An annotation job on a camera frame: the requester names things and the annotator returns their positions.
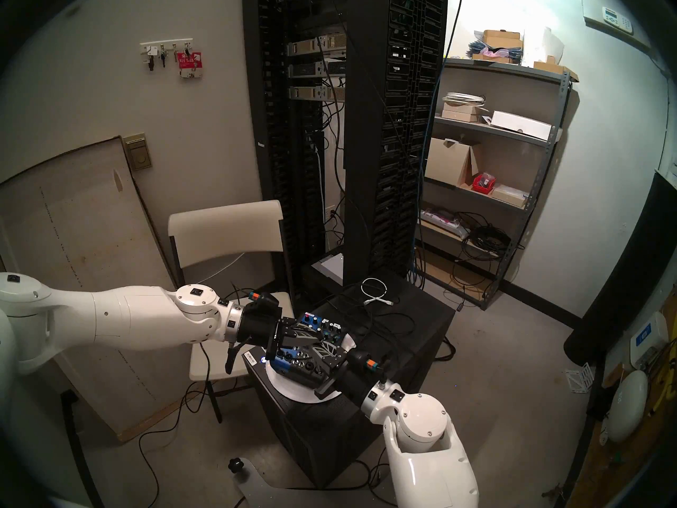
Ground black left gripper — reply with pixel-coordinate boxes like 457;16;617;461
239;303;321;370

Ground flat open cardboard box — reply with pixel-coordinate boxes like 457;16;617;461
533;60;580;83

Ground black slotted rack column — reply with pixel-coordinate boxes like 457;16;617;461
242;0;326;301

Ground black perforated metal cabinet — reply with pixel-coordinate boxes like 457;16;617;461
242;271;456;489

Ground large beige leaning board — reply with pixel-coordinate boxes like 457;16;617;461
0;137;196;441

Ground stacked tan boxes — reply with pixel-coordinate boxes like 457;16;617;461
440;102;484;123

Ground beige wall switch plate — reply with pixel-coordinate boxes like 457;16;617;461
123;133;153;171

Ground white oval router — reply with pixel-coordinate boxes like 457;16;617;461
607;369;649;443

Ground clear plastic bag pile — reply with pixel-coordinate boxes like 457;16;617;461
466;40;524;59

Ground small brown cardboard box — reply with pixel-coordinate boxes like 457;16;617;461
482;30;524;51

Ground grey equipment box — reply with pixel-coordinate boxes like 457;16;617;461
312;252;347;283

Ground black aux cable red plug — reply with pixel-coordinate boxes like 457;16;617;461
317;287;424;365

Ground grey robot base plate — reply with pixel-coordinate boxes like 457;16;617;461
233;461;395;508

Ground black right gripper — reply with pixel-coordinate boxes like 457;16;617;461
311;342;378;408

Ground white usb cable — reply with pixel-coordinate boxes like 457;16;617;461
361;277;395;306

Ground black blue audio mixer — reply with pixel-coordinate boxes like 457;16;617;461
272;310;350;388

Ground white round plate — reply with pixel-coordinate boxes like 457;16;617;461
264;330;360;404

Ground pink white package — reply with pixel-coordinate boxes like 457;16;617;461
420;208;470;238

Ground open tan cardboard box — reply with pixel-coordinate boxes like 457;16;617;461
425;138;479;187

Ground white box blue label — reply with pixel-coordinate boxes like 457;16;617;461
629;312;670;370

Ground grey metal shelf unit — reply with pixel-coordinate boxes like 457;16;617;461
410;57;573;309

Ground small white wire rack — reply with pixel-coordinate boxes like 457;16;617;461
565;362;596;394

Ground black server rack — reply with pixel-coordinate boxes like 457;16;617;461
343;0;449;285

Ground white plastic bag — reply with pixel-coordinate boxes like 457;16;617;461
524;26;565;66

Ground white wall key rack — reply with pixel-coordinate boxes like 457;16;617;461
140;39;194;55

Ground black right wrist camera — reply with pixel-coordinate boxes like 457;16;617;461
349;349;393;375

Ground white flat box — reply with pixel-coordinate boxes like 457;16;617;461
489;110;556;141

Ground cream folding chair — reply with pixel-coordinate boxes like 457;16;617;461
168;200;294;423

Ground white alarm keypad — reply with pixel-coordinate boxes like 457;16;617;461
602;6;634;35

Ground flat tan box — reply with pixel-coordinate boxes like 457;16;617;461
491;184;531;208

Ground black cable bundle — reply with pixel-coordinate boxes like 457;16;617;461
455;211;524;259

